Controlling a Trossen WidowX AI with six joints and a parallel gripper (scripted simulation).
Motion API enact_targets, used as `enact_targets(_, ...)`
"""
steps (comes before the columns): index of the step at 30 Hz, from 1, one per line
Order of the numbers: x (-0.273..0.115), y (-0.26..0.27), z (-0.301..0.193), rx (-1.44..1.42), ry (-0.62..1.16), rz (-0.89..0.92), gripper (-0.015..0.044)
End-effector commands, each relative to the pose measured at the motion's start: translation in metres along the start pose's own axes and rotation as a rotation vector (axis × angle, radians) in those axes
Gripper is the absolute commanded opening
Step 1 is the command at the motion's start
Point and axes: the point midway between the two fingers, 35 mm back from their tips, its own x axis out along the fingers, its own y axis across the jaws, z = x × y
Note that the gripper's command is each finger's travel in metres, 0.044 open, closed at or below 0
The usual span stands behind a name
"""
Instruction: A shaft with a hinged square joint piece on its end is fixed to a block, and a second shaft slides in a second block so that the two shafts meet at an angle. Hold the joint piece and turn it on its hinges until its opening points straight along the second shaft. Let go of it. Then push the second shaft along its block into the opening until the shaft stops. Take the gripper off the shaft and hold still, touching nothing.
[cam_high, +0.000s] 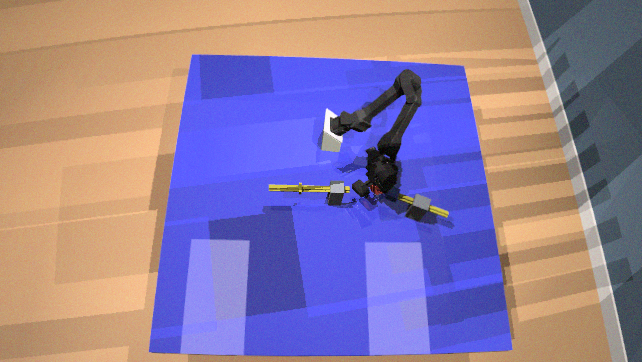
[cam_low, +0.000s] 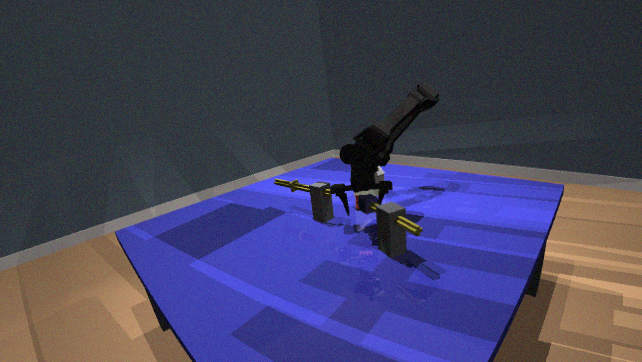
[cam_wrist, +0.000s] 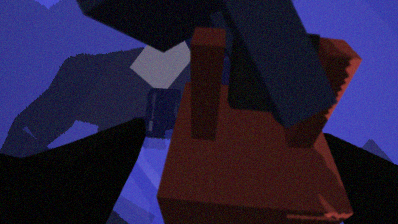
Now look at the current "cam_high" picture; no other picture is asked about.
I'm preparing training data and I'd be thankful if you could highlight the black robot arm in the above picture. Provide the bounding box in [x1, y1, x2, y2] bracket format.
[330, 69, 423, 193]

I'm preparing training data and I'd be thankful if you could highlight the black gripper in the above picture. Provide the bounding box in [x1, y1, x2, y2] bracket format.
[352, 164, 399, 198]

